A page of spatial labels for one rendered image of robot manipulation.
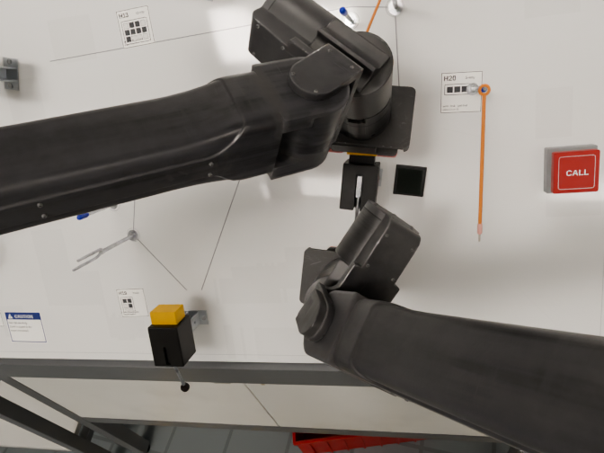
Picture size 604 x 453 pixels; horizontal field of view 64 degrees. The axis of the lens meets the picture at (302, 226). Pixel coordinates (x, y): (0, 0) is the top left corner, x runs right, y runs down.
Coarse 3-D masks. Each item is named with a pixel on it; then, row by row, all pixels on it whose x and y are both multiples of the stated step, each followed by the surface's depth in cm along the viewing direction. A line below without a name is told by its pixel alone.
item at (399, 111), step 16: (400, 96) 49; (384, 112) 45; (400, 112) 49; (352, 128) 46; (368, 128) 46; (384, 128) 49; (400, 128) 49; (352, 144) 50; (368, 144) 49; (384, 144) 49; (400, 144) 49
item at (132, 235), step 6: (132, 234) 76; (120, 240) 73; (126, 240) 74; (132, 240) 77; (108, 246) 70; (114, 246) 71; (96, 252) 66; (102, 252) 68; (84, 258) 64; (96, 258) 68; (84, 264) 65; (72, 270) 63
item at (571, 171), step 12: (552, 156) 59; (564, 156) 58; (576, 156) 57; (588, 156) 57; (552, 168) 59; (564, 168) 58; (576, 168) 58; (588, 168) 57; (552, 180) 59; (564, 180) 58; (576, 180) 58; (588, 180) 58; (552, 192) 59; (564, 192) 59
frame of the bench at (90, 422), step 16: (16, 384) 112; (48, 400) 120; (80, 416) 130; (112, 432) 143; (128, 432) 150; (304, 432) 119; (320, 432) 118; (336, 432) 116; (352, 432) 115; (368, 432) 114; (384, 432) 112; (400, 432) 111; (128, 448) 155; (144, 448) 159; (512, 448) 121
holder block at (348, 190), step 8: (344, 168) 58; (352, 168) 58; (360, 168) 57; (368, 168) 57; (376, 168) 57; (344, 176) 58; (352, 176) 58; (368, 176) 57; (376, 176) 57; (344, 184) 58; (352, 184) 58; (368, 184) 58; (376, 184) 58; (344, 192) 59; (352, 192) 58; (368, 192) 58; (376, 192) 58; (344, 200) 59; (352, 200) 59; (360, 200) 58; (376, 200) 61; (344, 208) 59; (352, 208) 59; (360, 208) 59
